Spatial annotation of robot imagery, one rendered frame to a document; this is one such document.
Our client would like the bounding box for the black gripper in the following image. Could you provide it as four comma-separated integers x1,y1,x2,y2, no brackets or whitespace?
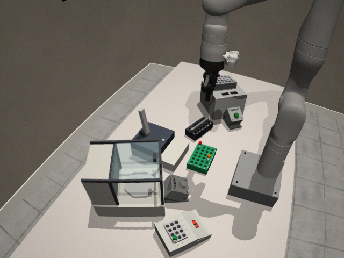
199,57,225,102

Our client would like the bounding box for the black rectangular block with holes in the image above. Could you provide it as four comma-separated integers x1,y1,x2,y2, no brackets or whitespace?
185,117,213,141

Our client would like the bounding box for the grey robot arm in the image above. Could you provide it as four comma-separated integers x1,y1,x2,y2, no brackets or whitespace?
200,0,344,179

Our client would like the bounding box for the green tube rack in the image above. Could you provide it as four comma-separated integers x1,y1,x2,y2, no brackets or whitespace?
187,143,217,175

